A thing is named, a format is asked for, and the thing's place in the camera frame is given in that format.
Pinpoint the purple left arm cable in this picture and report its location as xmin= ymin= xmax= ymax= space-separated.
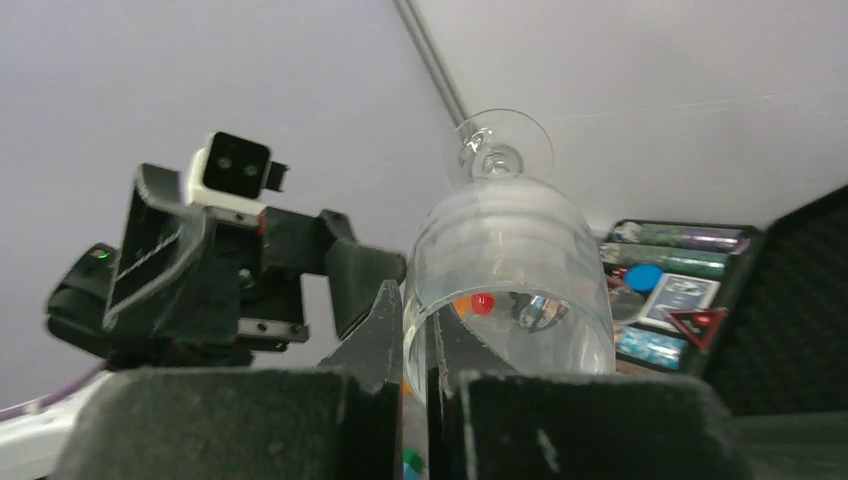
xmin=0 ymin=360 xmax=111 ymax=422

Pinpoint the blue green toy block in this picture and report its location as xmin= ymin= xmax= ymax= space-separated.
xmin=402 ymin=447 xmax=424 ymax=480

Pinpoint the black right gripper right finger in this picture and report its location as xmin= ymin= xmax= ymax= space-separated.
xmin=427 ymin=312 xmax=753 ymax=479

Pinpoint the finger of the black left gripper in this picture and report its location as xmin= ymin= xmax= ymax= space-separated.
xmin=103 ymin=163 xmax=215 ymax=332
xmin=325 ymin=238 xmax=407 ymax=340

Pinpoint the clear wine glass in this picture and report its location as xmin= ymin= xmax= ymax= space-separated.
xmin=401 ymin=107 xmax=619 ymax=480

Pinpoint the black poker chip case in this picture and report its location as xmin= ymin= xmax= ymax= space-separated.
xmin=600 ymin=188 xmax=847 ymax=416

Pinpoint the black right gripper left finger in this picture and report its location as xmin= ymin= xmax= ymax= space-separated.
xmin=52 ymin=281 xmax=402 ymax=479

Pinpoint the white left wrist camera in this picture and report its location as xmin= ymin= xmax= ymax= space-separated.
xmin=183 ymin=131 xmax=289 ymax=227

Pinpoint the blue round chip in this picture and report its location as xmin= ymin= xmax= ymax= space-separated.
xmin=623 ymin=264 xmax=664 ymax=295

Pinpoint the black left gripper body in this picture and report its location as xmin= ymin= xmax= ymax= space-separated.
xmin=119 ymin=208 xmax=353 ymax=352

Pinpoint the playing card deck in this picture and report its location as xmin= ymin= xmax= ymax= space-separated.
xmin=638 ymin=273 xmax=720 ymax=332

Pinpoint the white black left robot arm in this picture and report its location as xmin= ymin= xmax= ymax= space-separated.
xmin=1 ymin=164 xmax=406 ymax=479

